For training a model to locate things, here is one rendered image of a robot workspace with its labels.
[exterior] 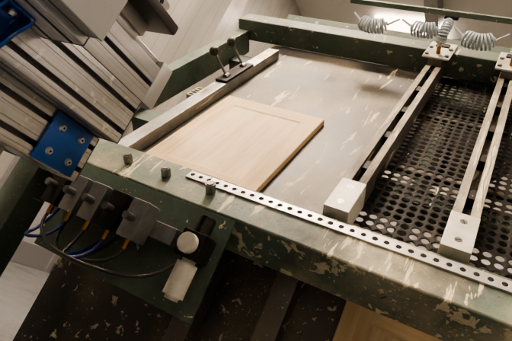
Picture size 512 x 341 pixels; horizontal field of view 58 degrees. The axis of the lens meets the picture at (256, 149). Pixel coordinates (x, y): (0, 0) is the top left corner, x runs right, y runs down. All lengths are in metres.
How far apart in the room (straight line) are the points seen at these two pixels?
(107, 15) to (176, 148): 0.81
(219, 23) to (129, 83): 5.91
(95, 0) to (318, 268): 0.69
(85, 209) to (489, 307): 0.86
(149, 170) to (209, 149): 0.21
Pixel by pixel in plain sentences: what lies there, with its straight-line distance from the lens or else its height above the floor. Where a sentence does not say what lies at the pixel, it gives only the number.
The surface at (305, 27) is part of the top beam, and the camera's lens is 2.20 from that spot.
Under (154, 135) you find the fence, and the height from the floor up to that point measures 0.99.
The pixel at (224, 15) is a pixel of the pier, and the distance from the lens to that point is 6.81.
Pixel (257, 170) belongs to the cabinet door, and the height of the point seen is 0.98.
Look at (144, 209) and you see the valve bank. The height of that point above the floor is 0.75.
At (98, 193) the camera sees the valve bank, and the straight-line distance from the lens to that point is 1.15.
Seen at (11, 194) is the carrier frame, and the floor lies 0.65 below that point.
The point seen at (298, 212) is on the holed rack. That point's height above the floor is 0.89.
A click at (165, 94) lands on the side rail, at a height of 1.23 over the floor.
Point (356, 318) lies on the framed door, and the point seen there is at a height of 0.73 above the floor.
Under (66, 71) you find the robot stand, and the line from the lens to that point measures 0.77.
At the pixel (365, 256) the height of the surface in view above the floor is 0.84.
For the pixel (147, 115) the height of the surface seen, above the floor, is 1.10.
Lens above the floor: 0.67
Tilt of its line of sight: 16 degrees up
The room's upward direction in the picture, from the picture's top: 25 degrees clockwise
